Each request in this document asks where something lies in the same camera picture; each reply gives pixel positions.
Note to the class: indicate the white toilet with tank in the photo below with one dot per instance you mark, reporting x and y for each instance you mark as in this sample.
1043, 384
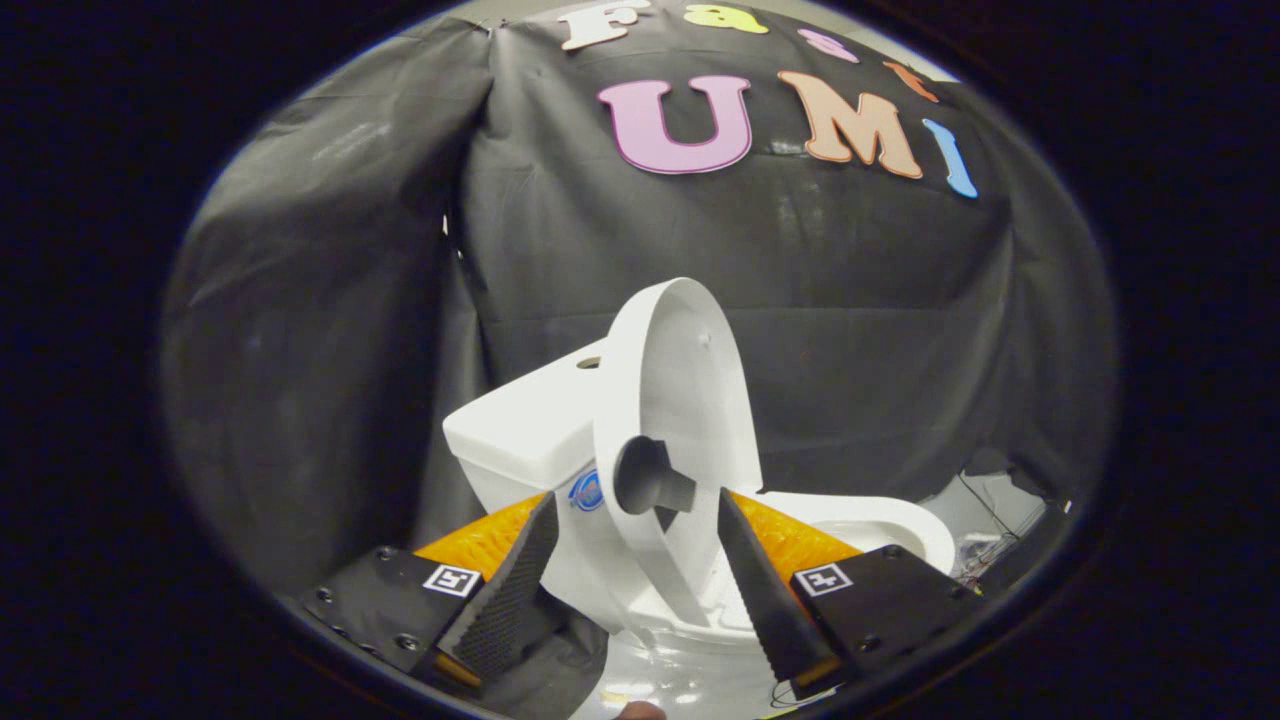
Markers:
530, 430

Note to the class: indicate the black backdrop cloth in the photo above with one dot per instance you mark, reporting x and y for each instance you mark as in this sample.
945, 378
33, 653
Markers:
800, 300

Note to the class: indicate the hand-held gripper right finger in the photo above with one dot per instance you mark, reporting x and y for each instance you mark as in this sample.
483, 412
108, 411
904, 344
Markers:
765, 590

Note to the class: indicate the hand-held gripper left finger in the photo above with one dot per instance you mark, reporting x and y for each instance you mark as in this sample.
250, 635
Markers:
515, 580

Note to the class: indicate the white toilet lid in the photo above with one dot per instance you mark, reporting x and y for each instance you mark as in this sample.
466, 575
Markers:
690, 400

